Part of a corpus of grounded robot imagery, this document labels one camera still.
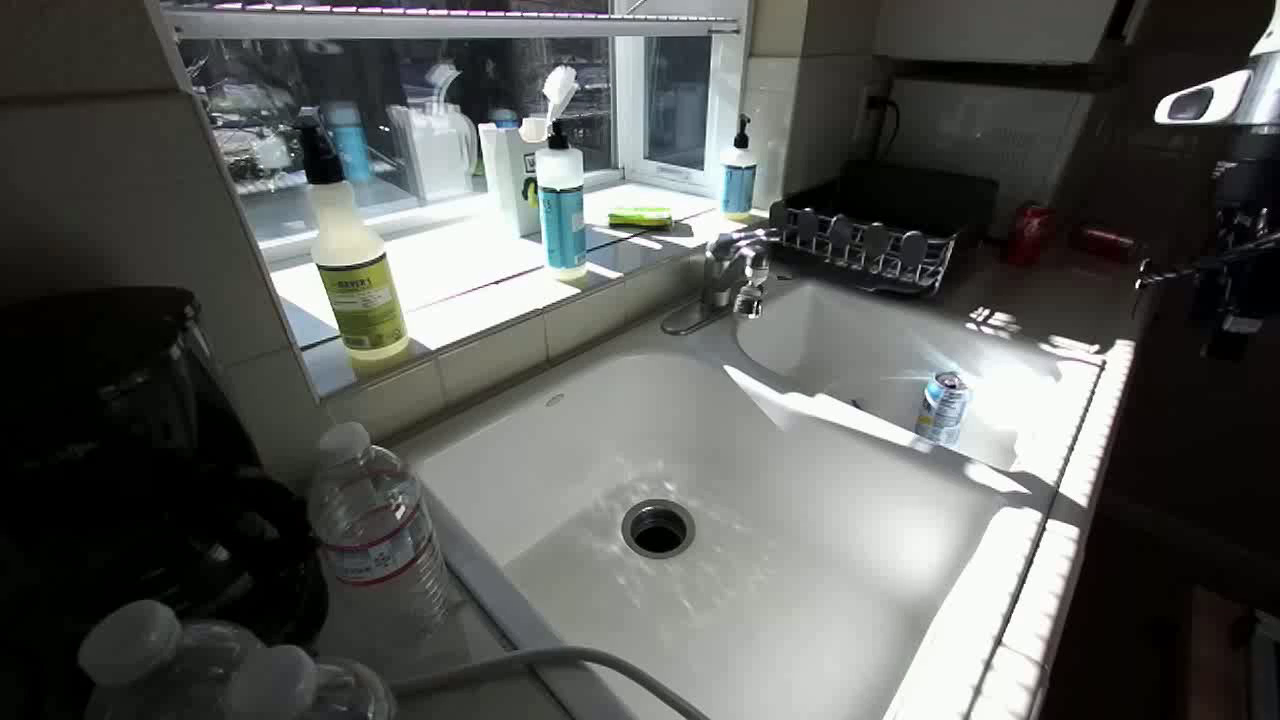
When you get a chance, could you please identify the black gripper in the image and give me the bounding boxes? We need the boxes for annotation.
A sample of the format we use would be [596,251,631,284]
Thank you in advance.
[1192,122,1280,364]

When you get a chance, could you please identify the chrome kitchen faucet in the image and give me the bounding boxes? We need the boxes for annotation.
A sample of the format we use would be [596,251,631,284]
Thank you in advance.
[694,229,775,323]

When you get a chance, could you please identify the small red flat object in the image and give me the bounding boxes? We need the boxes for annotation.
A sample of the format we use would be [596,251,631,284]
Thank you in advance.
[1071,222,1139,265]

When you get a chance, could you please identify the red round container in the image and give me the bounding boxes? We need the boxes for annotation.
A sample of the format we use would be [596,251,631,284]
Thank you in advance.
[1003,200,1058,266]

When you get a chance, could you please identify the black dish drying rack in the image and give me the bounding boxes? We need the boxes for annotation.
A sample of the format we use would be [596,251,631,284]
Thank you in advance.
[763,156,1000,299]

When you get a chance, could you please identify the small blue label soap bottle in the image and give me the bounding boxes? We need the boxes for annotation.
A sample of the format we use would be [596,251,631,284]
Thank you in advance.
[721,110,758,222]

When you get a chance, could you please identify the white double basin sink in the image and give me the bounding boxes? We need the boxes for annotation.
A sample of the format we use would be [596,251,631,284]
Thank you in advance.
[396,273,1134,720]

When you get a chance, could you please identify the green sponge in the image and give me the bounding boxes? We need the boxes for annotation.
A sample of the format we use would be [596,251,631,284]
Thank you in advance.
[609,200,681,237]

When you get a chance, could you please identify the blue label spray bottle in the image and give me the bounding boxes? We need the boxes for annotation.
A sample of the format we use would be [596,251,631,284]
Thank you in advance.
[515,65,593,284]

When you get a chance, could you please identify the white sponge package card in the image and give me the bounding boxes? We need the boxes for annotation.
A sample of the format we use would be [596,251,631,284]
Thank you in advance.
[477,116,538,239]

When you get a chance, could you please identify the white wipes dispenser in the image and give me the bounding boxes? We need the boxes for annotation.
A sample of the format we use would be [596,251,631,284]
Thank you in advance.
[382,60,480,205]

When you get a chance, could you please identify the green label spray bottle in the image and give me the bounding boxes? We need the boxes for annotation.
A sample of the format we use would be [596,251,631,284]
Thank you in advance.
[291,116,414,371]

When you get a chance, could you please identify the blue bottle behind glass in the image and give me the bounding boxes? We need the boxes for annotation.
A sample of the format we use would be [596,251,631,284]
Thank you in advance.
[323,100,378,188]

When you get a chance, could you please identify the red label water bottle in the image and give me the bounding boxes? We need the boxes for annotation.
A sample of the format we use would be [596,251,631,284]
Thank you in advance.
[305,419,453,633]

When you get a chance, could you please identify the clear plastic water bottle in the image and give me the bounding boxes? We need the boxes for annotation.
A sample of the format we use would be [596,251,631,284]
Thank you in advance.
[218,641,401,720]
[73,596,269,720]

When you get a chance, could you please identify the black coffee maker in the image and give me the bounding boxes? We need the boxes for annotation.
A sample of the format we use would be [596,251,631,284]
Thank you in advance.
[0,284,333,720]

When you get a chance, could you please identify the white cable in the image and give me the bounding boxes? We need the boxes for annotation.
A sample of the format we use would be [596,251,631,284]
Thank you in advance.
[388,642,712,720]

